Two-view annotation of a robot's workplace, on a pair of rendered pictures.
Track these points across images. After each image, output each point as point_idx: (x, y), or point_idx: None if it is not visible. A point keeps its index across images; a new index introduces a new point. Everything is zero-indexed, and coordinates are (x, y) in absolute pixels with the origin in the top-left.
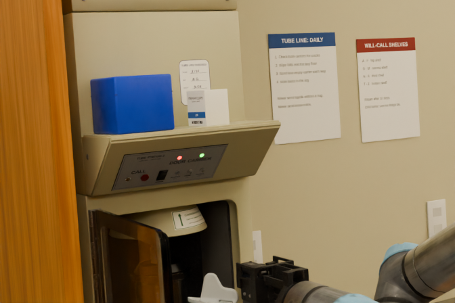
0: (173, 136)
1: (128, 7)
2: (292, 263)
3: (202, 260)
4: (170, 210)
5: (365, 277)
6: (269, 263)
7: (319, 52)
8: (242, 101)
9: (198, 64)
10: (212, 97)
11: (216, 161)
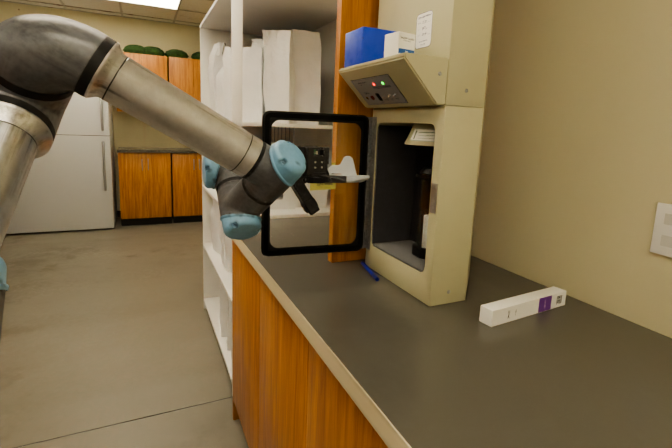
0: (357, 68)
1: None
2: (307, 149)
3: None
4: (415, 127)
5: None
6: (318, 149)
7: None
8: (449, 40)
9: (427, 15)
10: (389, 39)
11: (396, 89)
